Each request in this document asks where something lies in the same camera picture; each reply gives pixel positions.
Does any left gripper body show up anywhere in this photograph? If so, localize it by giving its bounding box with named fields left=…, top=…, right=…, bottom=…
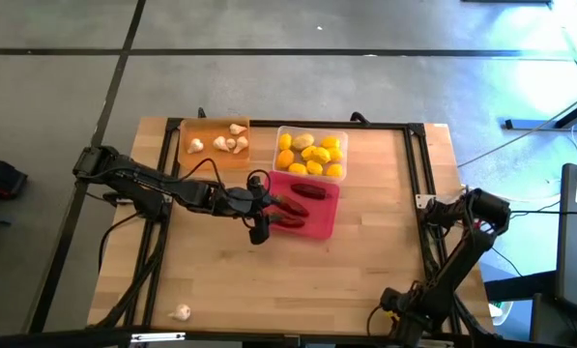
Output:
left=205, top=186, right=271, bottom=226

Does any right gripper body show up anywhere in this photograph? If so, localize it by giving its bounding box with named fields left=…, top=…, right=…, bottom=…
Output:
left=389, top=282, right=434, bottom=339

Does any red chili pepper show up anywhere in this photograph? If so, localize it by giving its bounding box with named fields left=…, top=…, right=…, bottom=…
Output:
left=271, top=194, right=311, bottom=218
left=267, top=214, right=306, bottom=230
left=290, top=182, right=328, bottom=201

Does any pink translucent plastic bin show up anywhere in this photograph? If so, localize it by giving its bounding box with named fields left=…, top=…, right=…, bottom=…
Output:
left=263, top=169, right=341, bottom=241

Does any clear plastic bin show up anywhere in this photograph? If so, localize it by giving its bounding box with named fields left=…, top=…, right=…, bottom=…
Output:
left=272, top=125, right=350, bottom=183

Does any white and green cup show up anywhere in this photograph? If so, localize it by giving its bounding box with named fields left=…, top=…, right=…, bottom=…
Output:
left=488, top=299, right=515, bottom=328

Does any black stand crossbar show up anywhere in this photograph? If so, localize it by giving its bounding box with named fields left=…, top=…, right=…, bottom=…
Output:
left=0, top=324, right=577, bottom=348

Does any black desk leg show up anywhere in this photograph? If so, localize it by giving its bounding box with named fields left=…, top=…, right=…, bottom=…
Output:
left=504, top=89, right=577, bottom=131

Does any red and black bag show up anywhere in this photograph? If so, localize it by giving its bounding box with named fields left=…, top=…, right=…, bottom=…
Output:
left=0, top=151, right=29, bottom=200

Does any black aluminium frame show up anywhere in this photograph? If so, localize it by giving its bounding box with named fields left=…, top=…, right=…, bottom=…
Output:
left=87, top=111, right=497, bottom=339

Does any white floor cable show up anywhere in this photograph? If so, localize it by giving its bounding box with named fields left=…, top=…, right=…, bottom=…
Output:
left=456, top=85, right=577, bottom=168

